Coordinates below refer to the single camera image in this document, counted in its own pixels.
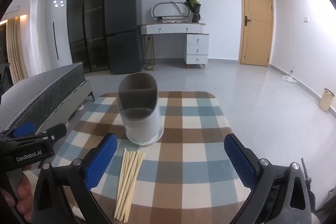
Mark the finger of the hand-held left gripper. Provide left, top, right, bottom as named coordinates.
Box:
left=3, top=123, right=68, bottom=146
left=0, top=122, right=36, bottom=139

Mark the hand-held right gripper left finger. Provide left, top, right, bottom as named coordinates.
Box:
left=31, top=132, right=118, bottom=224

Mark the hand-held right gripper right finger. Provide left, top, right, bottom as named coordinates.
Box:
left=223, top=133, right=313, bottom=224

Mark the bundle of wooden chopsticks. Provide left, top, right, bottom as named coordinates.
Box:
left=114, top=148, right=146, bottom=223

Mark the white grey utensil holder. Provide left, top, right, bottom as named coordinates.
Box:
left=118, top=73, right=164, bottom=146

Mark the person's left hand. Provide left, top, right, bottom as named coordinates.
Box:
left=0, top=164, right=36, bottom=223

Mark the grey quilted bed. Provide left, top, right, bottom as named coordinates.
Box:
left=0, top=62, right=95, bottom=135

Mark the black stand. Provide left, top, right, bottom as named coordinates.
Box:
left=0, top=63, right=11, bottom=98

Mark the plaid tablecloth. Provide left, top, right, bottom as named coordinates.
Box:
left=31, top=91, right=259, bottom=224

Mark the beige curtain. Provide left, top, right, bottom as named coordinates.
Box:
left=5, top=15, right=29, bottom=84

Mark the white wardrobe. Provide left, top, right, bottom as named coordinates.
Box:
left=34, top=0, right=74, bottom=76

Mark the cream trash bin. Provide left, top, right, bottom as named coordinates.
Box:
left=319, top=88, right=335, bottom=112

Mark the dark glass cabinet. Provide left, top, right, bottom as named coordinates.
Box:
left=67, top=0, right=111, bottom=73

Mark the dark grey refrigerator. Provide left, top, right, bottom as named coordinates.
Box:
left=104, top=0, right=144, bottom=75

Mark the white vanity desk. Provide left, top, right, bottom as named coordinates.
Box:
left=139, top=22, right=210, bottom=69

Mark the tan wooden door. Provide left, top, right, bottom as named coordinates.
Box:
left=238, top=0, right=275, bottom=67

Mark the dark bag with green plant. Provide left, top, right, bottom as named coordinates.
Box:
left=185, top=0, right=202, bottom=23

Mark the oval mirror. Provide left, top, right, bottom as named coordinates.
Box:
left=152, top=0, right=192, bottom=23

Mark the gold metal stool frame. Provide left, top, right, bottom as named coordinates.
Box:
left=143, top=35, right=156, bottom=70

